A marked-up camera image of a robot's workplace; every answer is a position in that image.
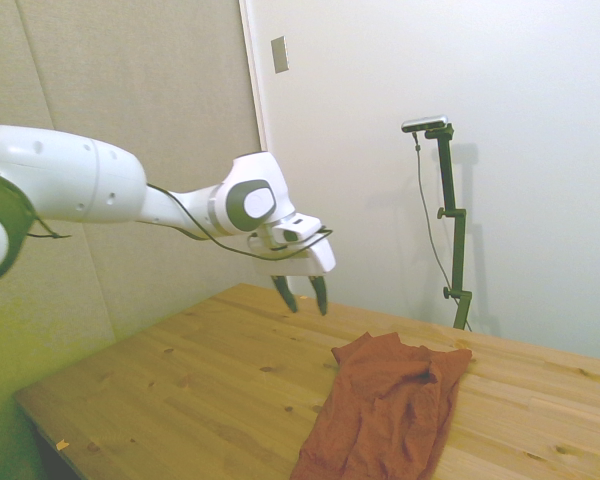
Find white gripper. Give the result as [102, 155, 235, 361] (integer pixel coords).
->
[247, 233, 338, 317]

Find rust red shorts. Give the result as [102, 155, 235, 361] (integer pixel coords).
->
[289, 330, 474, 480]

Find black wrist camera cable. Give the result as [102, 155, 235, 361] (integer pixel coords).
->
[147, 182, 335, 263]

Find dark green camera stand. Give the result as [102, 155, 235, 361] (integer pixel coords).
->
[423, 124, 474, 331]

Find white wall corner trim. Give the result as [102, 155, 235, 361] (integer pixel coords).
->
[238, 0, 292, 294]

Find silver stereo camera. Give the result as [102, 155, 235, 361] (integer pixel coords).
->
[401, 114, 451, 135]

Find grey wall plate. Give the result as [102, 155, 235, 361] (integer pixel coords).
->
[270, 35, 290, 75]

